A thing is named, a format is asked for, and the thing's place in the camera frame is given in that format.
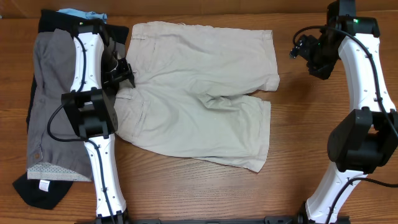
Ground black garment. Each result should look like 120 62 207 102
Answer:
12 9 129 210

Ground grey shorts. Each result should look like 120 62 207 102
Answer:
27 29 104 182

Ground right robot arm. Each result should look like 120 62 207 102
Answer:
280 0 397 223

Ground beige shorts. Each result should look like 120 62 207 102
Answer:
115 21 280 172

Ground light blue garment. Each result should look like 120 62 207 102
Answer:
58 8 108 24

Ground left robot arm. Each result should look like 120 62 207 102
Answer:
62 19 134 223

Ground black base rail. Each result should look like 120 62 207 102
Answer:
77 216 351 224

